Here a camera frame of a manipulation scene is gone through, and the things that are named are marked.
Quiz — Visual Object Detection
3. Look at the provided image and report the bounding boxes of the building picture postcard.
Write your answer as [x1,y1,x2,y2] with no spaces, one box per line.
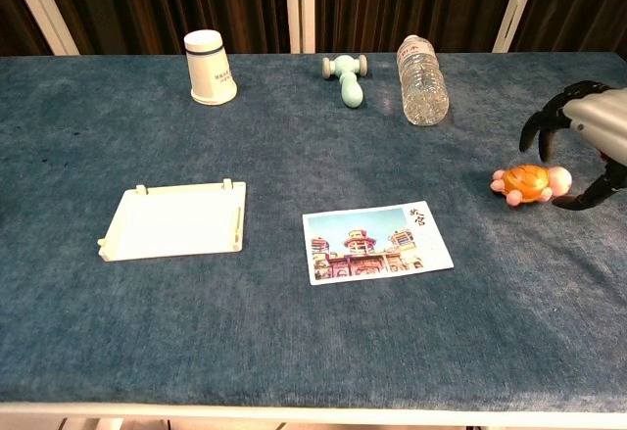
[301,200,456,287]

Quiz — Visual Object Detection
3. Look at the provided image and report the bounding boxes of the white plastic tray lid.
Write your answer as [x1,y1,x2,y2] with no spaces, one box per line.
[97,177,248,263]

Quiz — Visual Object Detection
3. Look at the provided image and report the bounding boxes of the white paper cup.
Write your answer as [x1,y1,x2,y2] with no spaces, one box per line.
[183,28,239,107]

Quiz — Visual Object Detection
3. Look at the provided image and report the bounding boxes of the blue table cloth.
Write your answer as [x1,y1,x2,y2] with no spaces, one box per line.
[0,51,627,414]

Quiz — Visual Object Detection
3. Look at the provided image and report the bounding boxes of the white curtain rail post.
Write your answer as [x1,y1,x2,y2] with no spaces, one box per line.
[4,0,80,57]
[283,0,317,55]
[491,0,544,54]

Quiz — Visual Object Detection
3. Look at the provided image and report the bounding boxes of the clear plastic water bottle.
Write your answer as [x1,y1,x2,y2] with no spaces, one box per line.
[396,34,451,127]

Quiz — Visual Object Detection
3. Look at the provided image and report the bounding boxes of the dark brown curtain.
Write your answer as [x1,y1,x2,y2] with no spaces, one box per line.
[0,0,627,57]

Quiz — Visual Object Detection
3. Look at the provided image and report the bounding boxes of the teal toy hammer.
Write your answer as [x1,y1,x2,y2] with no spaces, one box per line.
[320,54,369,109]

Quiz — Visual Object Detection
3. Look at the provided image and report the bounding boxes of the orange-pink turtle toy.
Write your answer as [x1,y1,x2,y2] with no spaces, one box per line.
[490,164,573,208]

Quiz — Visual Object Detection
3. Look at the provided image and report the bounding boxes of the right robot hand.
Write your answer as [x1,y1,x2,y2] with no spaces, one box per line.
[518,80,627,212]

